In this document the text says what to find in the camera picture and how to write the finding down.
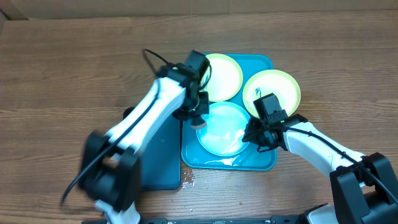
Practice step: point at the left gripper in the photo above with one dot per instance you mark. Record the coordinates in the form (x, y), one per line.
(204, 107)

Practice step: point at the black rectangular tray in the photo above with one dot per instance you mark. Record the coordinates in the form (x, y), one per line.
(159, 166)

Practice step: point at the light blue plate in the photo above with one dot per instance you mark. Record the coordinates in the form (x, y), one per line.
(225, 127)

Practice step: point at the yellow-green plate top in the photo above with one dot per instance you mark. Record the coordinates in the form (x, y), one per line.
(223, 79)

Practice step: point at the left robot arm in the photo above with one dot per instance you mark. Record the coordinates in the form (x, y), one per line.
(110, 166)

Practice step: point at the yellow-green plate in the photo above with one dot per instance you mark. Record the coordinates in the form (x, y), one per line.
(280, 83)
(223, 79)

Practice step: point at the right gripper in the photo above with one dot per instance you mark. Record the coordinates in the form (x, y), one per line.
(252, 137)

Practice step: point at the green scrubbing sponge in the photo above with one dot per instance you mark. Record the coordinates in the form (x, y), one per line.
(198, 124)

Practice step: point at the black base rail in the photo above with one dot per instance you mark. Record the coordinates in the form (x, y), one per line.
(276, 219)

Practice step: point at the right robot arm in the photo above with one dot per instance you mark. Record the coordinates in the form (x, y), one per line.
(364, 188)

